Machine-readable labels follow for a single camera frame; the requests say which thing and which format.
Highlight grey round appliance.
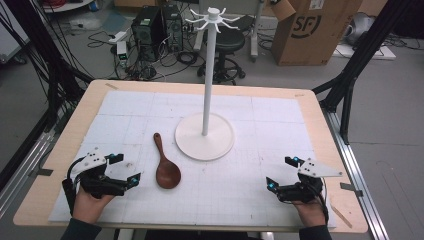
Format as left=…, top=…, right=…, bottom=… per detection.
left=343, top=12, right=376, bottom=46

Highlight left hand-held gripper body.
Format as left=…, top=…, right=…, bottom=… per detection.
left=70, top=147, right=129, bottom=200

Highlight brown cardboard box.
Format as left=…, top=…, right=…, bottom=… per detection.
left=271, top=0, right=364, bottom=67

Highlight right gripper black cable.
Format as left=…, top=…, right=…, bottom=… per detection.
left=318, top=184, right=330, bottom=225

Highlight round white table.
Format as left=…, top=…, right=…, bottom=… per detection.
left=41, top=0, right=95, bottom=14

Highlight black rolling stool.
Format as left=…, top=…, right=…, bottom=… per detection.
left=197, top=29, right=247, bottom=86

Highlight black metal frame many cables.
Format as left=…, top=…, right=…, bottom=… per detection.
left=0, top=0, right=95, bottom=134

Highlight white grid mat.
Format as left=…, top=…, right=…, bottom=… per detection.
left=48, top=90, right=338, bottom=229

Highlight aluminium rail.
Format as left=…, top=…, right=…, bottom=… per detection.
left=321, top=108, right=389, bottom=240
left=0, top=129, right=56, bottom=218

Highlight small white device green display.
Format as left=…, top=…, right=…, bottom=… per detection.
left=116, top=40, right=129, bottom=68

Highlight large black computer tower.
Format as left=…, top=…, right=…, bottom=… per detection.
left=130, top=5, right=168, bottom=63

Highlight white power strip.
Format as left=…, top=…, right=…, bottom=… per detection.
left=108, top=30, right=129, bottom=44

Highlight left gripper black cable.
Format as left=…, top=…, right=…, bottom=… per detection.
left=66, top=156, right=85, bottom=183

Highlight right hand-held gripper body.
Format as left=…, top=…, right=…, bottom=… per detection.
left=275, top=157, right=344, bottom=204

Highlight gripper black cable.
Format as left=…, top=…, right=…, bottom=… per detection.
left=318, top=184, right=330, bottom=225
left=66, top=156, right=85, bottom=183

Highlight tangle of black floor cables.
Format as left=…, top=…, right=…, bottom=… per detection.
left=87, top=29, right=208, bottom=81

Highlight person's right hand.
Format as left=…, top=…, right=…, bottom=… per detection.
left=290, top=196, right=328, bottom=228

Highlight black tape piece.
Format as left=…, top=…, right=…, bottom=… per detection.
left=28, top=168, right=54, bottom=178
left=339, top=182, right=364, bottom=198

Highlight black metal frame stand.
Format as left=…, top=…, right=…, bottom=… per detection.
left=312, top=0, right=413, bottom=145

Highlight narrow black computer tower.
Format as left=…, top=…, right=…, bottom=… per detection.
left=162, top=3, right=184, bottom=53

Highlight white hook rack stand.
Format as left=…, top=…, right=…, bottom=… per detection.
left=174, top=6, right=241, bottom=162

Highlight brown wooden spoon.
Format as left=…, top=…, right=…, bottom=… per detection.
left=153, top=132, right=183, bottom=190

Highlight white flat board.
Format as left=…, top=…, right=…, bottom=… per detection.
left=332, top=43, right=397, bottom=61

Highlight black strap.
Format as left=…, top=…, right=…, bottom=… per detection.
left=61, top=178, right=78, bottom=216

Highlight person's left hand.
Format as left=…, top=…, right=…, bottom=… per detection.
left=72, top=186, right=116, bottom=225

